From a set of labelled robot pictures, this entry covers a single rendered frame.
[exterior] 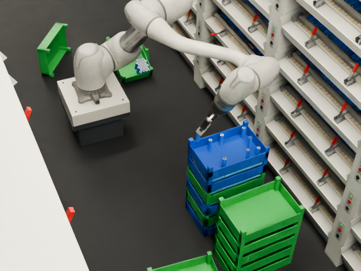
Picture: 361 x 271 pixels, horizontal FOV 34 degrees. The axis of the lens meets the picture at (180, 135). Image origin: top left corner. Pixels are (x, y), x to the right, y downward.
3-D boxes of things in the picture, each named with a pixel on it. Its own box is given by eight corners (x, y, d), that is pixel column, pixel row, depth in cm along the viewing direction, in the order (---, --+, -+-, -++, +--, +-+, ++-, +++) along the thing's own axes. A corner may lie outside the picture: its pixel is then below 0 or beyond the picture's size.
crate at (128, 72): (151, 75, 367) (153, 69, 360) (121, 84, 361) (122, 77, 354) (134, 36, 377) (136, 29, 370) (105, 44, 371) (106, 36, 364)
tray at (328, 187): (338, 216, 257) (336, 199, 247) (266, 129, 297) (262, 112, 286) (376, 193, 259) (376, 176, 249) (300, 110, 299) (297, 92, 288)
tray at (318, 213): (329, 242, 271) (327, 227, 260) (261, 156, 310) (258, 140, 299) (366, 220, 273) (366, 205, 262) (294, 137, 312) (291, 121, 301)
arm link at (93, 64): (69, 80, 310) (64, 46, 295) (96, 66, 319) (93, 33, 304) (87, 95, 302) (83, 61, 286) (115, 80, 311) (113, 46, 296)
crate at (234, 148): (208, 181, 251) (209, 169, 246) (187, 151, 264) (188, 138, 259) (267, 160, 261) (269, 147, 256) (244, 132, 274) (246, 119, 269)
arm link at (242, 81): (229, 111, 226) (251, 98, 234) (247, 88, 214) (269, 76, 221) (212, 89, 228) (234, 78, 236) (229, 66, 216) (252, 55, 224)
